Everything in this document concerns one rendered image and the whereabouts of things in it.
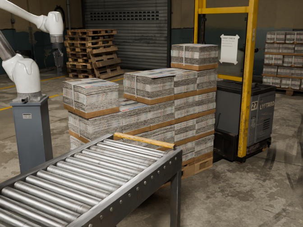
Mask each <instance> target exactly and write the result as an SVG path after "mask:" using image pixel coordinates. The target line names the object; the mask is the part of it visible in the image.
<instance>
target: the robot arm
mask: <svg viewBox="0 0 303 227"><path fill-rule="evenodd" d="M0 9H3V10H6V11H8V12H10V13H12V14H15V15H17V16H19V17H21V18H23V19H25V20H28V21H30V22H32V23H33V24H35V25H36V26H37V28H38V29H40V30H42V31H43V32H46V33H49V34H50V42H51V43H52V48H53V49H54V52H53V56H54V60H55V65H56V66H57V73H58V77H62V76H63V75H62V66H63V56H64V54H63V53H62V50H61V49H62V48H63V43H62V42H64V39H63V31H64V25H63V19H62V16H61V13H60V12H56V11H52V12H49V13H48V16H44V15H41V16H36V15H33V14H31V13H29V12H27V11H25V10H23V9H22V8H20V7H18V6H16V5H15V4H13V3H11V2H9V1H7V0H0ZM0 57H1V58H2V60H3V61H2V66H3V68H4V70H5V71H6V73H7V74H8V76H9V78H10V79H11V80H12V81H13V82H14V83H15V85H16V88H17V98H15V99H13V100H12V102H40V101H41V100H42V99H43V98H44V97H46V94H41V79H40V72H39V67H38V65H37V64H36V62H35V61H34V60H33V59H27V58H25V59H24V58H23V56H22V55H20V54H17V53H15V51H14V50H13V48H12V47H11V45H10V44H9V43H8V41H7V40H6V38H5V37H4V35H3V34H2V32H1V31H0Z"/></svg>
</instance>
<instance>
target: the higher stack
mask: <svg viewBox="0 0 303 227"><path fill-rule="evenodd" d="M171 62H172V63H176V64H184V65H185V64H187V65H194V66H203V65H210V64H217V63H218V45H205V44H177V45H172V50H171ZM173 68H174V67H173ZM177 69H181V70H182V69H183V70H189V71H195V72H197V90H202V89H207V88H212V87H216V85H217V82H216V81H217V76H218V75H217V69H215V68H212V69H206V70H200V71H197V70H191V69H184V68H177ZM215 96H216V92H215V91H212V92H208V93H204V94H199V95H196V108H197V110H196V113H197V114H198V113H201V112H205V111H208V110H212V109H215V108H216V102H215V101H216V97H215ZM195 119H196V127H195V130H196V132H195V134H196V135H195V136H197V135H200V134H203V133H206V132H210V131H213V130H214V124H215V114H214V113H212V114H209V115H205V116H201V117H198V118H195ZM213 140H214V135H213V134H212V135H209V136H206V137H203V138H200V139H197V140H194V141H195V143H194V144H195V154H194V155H195V157H198V156H200V155H202V154H205V153H208V152H211V151H213ZM212 162H213V155H209V156H207V157H205V158H202V159H200V160H197V161H194V174H196V173H199V172H201V171H203V170H206V169H208V168H210V167H212Z"/></svg>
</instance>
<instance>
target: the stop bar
mask: <svg viewBox="0 0 303 227"><path fill-rule="evenodd" d="M114 136H117V137H121V138H125V139H130V140H134V141H140V142H144V143H149V144H153V145H159V146H163V147H168V148H172V149H174V148H175V147H176V144H171V143H167V142H162V141H156V140H152V139H147V138H142V137H138V136H132V135H127V134H123V133H118V132H116V133H114Z"/></svg>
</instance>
